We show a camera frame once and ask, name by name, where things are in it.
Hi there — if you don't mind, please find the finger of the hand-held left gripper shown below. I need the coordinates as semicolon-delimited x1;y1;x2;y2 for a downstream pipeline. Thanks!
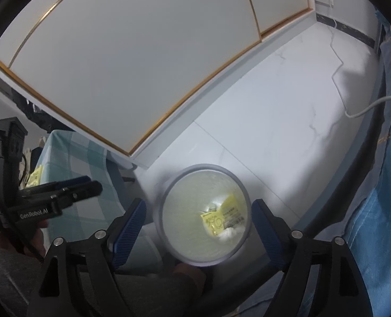
52;181;103;207
20;176;92;194

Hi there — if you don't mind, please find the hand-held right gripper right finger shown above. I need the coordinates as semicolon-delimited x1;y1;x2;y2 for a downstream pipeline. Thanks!
251;199;369;317

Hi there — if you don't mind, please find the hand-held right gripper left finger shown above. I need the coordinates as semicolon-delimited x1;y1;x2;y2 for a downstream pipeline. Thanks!
27;197;147;317

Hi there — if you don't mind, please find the white tissue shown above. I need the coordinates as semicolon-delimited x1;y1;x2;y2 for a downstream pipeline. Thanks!
219;226;242;240

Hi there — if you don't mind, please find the large yellow wrapper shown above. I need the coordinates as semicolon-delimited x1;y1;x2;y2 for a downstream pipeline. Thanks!
200;195;246;237

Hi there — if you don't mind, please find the grey round waste bin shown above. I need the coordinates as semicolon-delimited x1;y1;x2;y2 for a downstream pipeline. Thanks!
154;164;251;268

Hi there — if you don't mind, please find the person's left forearm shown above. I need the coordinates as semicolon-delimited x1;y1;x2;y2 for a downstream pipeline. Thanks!
0;248;48;317

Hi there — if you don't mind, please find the person's left hand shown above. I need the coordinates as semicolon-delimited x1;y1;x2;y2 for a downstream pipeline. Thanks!
0;220;49;259

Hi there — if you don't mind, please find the teal checked tablecloth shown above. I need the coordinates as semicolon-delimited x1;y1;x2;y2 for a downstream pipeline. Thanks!
37;129;163;272

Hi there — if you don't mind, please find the person's grey trouser leg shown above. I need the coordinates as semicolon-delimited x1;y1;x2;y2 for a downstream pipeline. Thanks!
114;262;206;317

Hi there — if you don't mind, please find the blue floral blanket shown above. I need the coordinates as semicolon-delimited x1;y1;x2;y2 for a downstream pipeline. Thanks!
342;7;391;317

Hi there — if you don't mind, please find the white wardrobe with gold trim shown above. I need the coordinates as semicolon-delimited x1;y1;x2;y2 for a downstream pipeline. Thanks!
0;0;316;170

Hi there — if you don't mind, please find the white charging cable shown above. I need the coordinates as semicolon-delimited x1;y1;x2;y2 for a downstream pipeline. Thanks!
328;0;391;119

